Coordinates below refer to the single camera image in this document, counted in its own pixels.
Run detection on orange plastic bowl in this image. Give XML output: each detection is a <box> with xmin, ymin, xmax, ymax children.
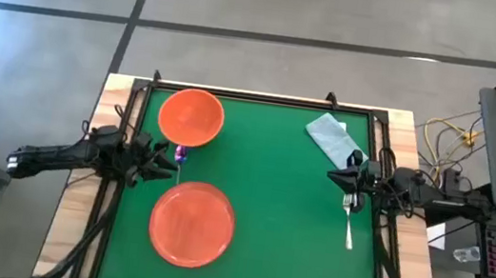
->
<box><xmin>153</xmin><ymin>84</ymin><xmax>229</xmax><ymax>152</ymax></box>

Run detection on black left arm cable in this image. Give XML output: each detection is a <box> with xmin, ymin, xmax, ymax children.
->
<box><xmin>109</xmin><ymin>102</ymin><xmax>138</xmax><ymax>137</ymax></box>

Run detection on yellow cable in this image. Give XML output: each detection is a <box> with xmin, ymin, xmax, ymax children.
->
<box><xmin>418</xmin><ymin>114</ymin><xmax>481</xmax><ymax>175</ymax></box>

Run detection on silver metal fork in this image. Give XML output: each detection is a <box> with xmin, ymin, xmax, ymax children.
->
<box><xmin>336</xmin><ymin>193</ymin><xmax>362</xmax><ymax>251</ymax></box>

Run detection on clear plastic bottle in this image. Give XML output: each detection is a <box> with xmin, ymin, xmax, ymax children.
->
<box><xmin>450</xmin><ymin>242</ymin><xmax>484</xmax><ymax>267</ymax></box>

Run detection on green table mat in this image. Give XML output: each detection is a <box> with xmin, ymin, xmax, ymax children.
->
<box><xmin>95</xmin><ymin>82</ymin><xmax>405</xmax><ymax>278</ymax></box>

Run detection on light blue folded napkin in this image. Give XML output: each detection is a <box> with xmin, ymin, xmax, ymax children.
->
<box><xmin>300</xmin><ymin>109</ymin><xmax>375</xmax><ymax>174</ymax></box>

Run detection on orange plastic plate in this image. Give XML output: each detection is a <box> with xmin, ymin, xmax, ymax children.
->
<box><xmin>144</xmin><ymin>175</ymin><xmax>241</xmax><ymax>274</ymax></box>

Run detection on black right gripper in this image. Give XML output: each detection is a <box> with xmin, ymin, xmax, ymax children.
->
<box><xmin>323</xmin><ymin>147</ymin><xmax>389</xmax><ymax>218</ymax></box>

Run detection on white paper sheet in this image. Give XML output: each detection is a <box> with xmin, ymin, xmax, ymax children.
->
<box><xmin>423</xmin><ymin>219</ymin><xmax>450</xmax><ymax>252</ymax></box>

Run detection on purple metallic spoon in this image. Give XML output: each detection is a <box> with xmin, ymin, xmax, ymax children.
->
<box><xmin>170</xmin><ymin>143</ymin><xmax>190</xmax><ymax>188</ymax></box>

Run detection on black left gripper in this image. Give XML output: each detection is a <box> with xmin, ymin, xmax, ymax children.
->
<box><xmin>119</xmin><ymin>129</ymin><xmax>183</xmax><ymax>193</ymax></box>

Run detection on black metal table frame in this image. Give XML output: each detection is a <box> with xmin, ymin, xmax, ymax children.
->
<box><xmin>37</xmin><ymin>56</ymin><xmax>469</xmax><ymax>278</ymax></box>

